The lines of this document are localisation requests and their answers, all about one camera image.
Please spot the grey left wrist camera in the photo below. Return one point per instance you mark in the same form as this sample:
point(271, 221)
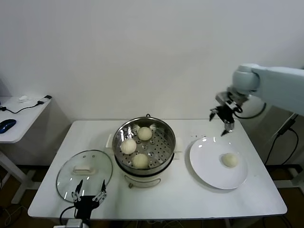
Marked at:
point(74, 223)

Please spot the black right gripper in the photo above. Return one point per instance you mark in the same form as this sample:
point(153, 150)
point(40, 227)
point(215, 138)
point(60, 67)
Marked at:
point(226, 115)

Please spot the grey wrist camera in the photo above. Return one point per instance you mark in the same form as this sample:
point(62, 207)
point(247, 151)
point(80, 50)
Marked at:
point(223, 97)
point(74, 223)

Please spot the small white desk object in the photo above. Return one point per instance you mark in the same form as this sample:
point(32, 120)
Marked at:
point(23, 98)

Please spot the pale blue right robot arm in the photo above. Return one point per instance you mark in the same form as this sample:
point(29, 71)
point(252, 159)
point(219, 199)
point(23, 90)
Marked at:
point(280, 85)

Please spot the stainless steel steamer basket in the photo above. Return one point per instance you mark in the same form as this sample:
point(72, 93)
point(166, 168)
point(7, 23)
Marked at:
point(123, 131)

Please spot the round glass pot lid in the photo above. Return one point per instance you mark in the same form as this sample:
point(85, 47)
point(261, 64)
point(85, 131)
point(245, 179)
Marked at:
point(95, 164)

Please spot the blue computer mouse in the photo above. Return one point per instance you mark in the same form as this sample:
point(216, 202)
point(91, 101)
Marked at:
point(8, 124)

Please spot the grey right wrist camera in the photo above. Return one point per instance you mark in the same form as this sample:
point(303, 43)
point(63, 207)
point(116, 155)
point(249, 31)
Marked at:
point(223, 97)

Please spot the white round plate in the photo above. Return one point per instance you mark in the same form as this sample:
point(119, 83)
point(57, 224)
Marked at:
point(209, 166)

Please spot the white steamed baozi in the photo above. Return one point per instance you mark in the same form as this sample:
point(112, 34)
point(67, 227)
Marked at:
point(140, 161)
point(230, 159)
point(145, 133)
point(129, 146)

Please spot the white side desk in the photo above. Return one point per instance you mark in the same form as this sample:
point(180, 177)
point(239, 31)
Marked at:
point(23, 118)

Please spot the cream electric cooking pot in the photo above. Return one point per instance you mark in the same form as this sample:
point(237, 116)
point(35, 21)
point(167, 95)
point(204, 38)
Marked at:
point(142, 181)

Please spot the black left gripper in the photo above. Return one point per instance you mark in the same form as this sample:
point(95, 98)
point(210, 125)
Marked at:
point(85, 205)

